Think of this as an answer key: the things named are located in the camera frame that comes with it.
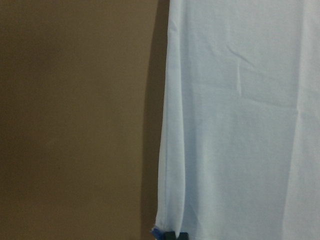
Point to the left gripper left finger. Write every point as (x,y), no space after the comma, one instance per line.
(162,235)

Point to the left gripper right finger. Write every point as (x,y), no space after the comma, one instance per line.
(183,236)

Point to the light blue t-shirt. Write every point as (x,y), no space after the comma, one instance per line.
(239,152)

